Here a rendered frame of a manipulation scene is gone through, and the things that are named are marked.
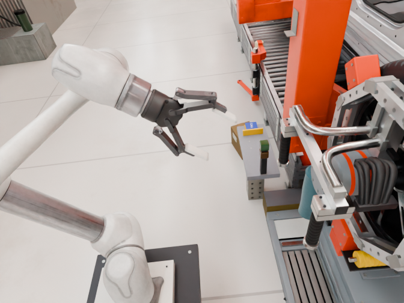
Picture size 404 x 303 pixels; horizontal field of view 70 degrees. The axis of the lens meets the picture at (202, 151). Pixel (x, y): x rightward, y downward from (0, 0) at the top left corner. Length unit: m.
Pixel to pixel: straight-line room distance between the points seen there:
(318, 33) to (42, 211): 1.17
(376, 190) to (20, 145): 0.86
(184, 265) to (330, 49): 1.10
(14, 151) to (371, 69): 1.03
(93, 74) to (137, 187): 1.61
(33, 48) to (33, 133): 4.12
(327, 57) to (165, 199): 1.36
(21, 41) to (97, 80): 4.31
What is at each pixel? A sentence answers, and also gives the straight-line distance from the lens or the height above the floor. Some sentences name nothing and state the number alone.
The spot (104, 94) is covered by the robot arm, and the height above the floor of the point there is 1.26.
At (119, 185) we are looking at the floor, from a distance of 2.26.
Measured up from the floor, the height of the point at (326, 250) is 0.15.
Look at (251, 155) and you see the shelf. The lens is 1.62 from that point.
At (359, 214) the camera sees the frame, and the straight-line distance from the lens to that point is 1.23.
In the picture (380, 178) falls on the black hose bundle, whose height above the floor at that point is 1.03.
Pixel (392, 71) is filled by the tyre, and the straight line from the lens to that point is 1.04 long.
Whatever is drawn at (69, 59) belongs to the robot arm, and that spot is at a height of 1.34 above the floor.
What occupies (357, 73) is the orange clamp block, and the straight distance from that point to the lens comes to 1.04.
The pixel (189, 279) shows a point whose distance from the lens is 1.40.
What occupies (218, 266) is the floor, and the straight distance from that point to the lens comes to 1.74.
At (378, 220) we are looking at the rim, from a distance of 1.24.
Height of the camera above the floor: 1.56
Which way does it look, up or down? 42 degrees down
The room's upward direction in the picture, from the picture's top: 9 degrees counter-clockwise
